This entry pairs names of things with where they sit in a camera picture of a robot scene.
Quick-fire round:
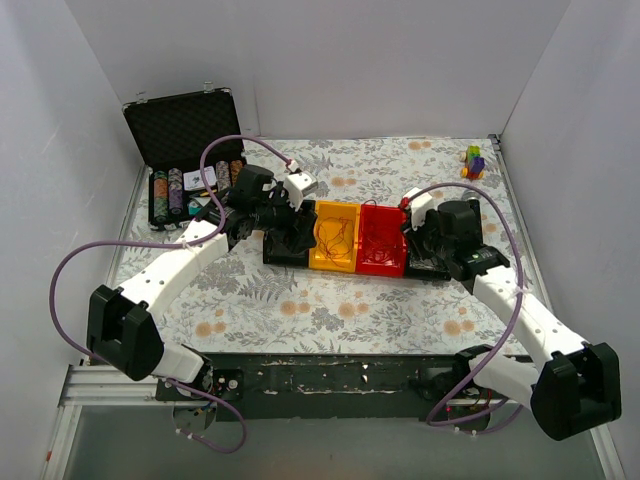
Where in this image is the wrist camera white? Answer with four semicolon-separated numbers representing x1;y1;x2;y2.
283;171;318;211
401;188;436;231

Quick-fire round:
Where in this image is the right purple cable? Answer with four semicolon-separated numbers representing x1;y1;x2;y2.
397;181;525;428

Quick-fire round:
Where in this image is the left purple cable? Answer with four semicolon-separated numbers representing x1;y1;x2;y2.
48;134;301;454

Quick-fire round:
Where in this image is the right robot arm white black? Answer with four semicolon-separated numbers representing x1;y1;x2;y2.
401;194;622;441

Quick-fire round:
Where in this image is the black poker chip case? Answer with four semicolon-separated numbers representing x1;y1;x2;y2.
123;86;246;231

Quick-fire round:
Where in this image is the colourful toy block train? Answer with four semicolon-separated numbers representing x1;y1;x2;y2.
460;145;486;180

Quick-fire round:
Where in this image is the red bin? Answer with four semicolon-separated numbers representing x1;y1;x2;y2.
355;203;407;277

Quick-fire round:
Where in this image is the aluminium rail frame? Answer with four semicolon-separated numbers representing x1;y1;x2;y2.
41;363;626;480

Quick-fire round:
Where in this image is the black bin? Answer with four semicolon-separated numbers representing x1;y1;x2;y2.
401;220;451;281
263;200;317;268

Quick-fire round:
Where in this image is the left black bin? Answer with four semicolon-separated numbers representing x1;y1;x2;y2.
263;200;317;268

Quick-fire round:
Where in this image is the black microphone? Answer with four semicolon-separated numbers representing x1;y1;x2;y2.
461;189;483;206

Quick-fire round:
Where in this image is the floral table mat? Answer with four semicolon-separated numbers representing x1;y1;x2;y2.
156;137;504;354

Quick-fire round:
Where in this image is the teal card box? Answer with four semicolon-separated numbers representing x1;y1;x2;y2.
187;196;211;217

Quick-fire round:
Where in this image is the single red wire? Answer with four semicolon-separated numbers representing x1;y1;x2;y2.
360;199;406;266

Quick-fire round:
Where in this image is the playing card deck white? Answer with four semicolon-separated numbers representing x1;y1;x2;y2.
183;166;217;191

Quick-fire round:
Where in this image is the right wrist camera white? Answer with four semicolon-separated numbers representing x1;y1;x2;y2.
401;188;436;231

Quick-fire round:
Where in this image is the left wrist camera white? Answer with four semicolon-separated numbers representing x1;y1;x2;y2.
283;171;318;211

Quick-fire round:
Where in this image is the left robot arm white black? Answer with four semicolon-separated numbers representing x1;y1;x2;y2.
87;165;318;400

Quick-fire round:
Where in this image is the yellow bin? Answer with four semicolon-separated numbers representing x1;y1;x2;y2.
309;201;361;273

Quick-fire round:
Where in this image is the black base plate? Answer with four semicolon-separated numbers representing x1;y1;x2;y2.
155;352;514;422

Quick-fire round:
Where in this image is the purple cable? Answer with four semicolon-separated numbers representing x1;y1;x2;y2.
48;134;301;454
397;181;525;428

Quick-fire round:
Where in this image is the right black bin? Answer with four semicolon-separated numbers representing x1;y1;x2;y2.
401;220;451;281

